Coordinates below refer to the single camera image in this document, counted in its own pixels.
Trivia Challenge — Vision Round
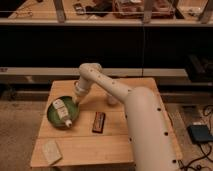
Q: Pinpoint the cream cylindrical gripper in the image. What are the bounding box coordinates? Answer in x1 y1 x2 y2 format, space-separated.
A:
72 81 89 105

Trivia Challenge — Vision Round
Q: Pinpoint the green ceramic bowl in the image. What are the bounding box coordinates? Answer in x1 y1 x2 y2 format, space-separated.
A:
47 96 79 129

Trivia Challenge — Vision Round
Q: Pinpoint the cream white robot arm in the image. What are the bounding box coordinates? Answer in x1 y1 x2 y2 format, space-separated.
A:
74 63 179 171

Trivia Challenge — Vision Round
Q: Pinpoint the white squeeze bottle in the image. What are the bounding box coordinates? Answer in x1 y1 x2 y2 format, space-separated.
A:
53 99 72 128

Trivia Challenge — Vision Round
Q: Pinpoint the dark red chocolate bar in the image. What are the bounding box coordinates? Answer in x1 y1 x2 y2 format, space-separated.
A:
92 112 106 133

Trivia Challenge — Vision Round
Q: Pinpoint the white paper cup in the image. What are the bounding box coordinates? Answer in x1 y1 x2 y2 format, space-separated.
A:
106 94 118 106

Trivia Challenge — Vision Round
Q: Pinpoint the beige sponge block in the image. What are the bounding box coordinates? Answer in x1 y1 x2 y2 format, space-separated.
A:
42 140 62 165

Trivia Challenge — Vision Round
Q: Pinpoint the wooden shelf bench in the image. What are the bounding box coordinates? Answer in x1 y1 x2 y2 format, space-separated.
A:
0 0 213 27

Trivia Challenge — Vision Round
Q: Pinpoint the wicker tray on shelf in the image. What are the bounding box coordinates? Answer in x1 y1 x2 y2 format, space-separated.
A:
112 0 175 19

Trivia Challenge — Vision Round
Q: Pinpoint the black foot pedal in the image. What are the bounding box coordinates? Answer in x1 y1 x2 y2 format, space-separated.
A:
187 125 213 144

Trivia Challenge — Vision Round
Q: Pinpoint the black cable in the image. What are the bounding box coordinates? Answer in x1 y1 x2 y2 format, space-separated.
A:
178 104 213 171

